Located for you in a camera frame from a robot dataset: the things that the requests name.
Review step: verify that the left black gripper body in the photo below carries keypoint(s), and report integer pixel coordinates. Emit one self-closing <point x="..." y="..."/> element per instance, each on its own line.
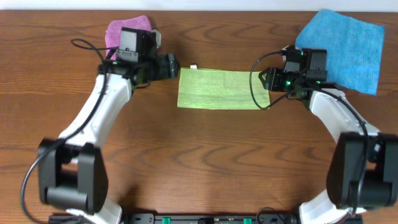
<point x="162" y="68"/>

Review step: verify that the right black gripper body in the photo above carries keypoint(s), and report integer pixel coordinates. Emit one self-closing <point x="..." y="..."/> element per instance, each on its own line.
<point x="279" y="81"/>

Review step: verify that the green microfiber cloth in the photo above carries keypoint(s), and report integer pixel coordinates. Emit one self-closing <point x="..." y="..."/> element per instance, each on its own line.
<point x="212" y="89"/>

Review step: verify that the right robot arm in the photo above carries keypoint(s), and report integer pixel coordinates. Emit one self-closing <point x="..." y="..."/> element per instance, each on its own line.
<point x="363" y="170"/>

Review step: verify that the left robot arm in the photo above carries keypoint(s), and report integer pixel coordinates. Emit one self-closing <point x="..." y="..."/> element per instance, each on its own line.
<point x="72" y="174"/>

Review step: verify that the folded purple cloth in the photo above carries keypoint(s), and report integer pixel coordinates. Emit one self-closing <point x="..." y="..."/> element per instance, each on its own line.
<point x="113" y="33"/>

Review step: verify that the blue cloth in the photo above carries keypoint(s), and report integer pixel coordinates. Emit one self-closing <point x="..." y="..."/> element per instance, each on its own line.
<point x="354" y="49"/>

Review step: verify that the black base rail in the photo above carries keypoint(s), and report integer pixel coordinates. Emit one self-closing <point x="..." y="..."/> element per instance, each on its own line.
<point x="148" y="218"/>

